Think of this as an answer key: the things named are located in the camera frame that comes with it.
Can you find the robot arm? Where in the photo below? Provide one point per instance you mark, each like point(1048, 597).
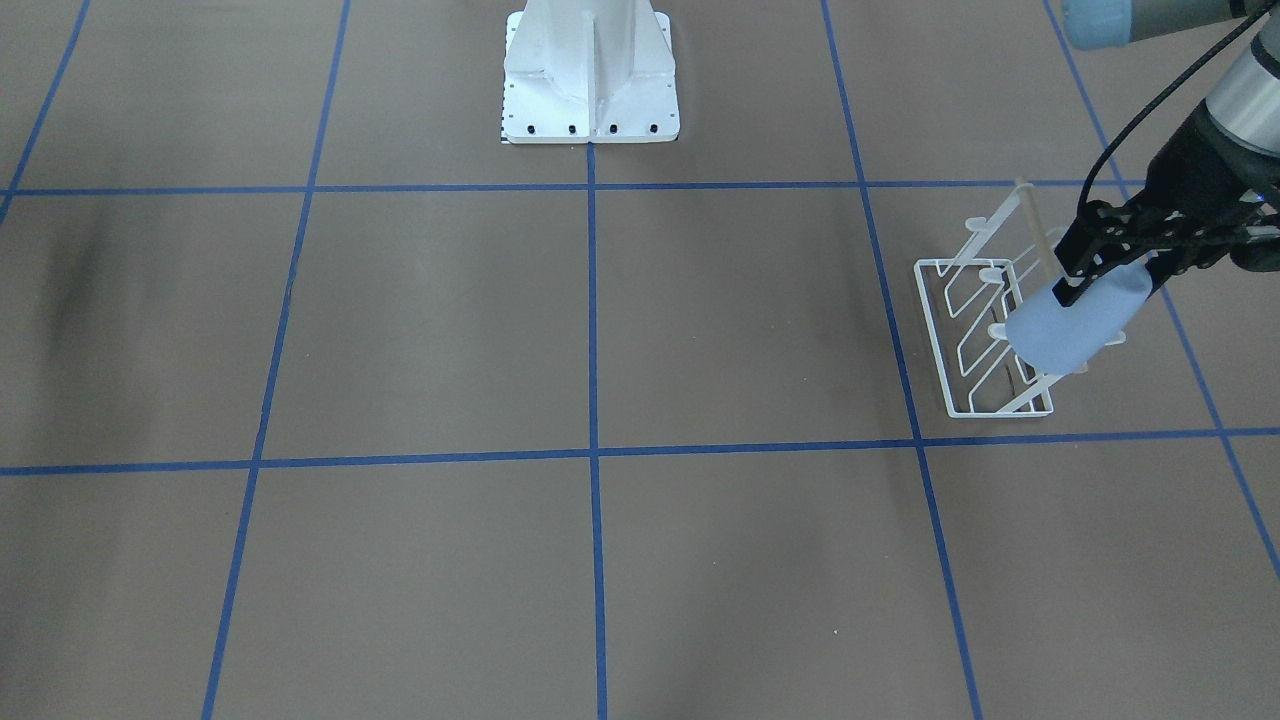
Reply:
point(1241, 42)

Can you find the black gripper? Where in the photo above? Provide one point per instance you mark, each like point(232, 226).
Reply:
point(1205, 165)

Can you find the light blue plastic cup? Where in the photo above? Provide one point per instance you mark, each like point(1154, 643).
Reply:
point(1057, 339)

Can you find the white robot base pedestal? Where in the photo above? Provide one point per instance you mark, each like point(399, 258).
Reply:
point(589, 72)

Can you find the white wire cup holder rack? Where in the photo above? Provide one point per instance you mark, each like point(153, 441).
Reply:
point(967, 296)

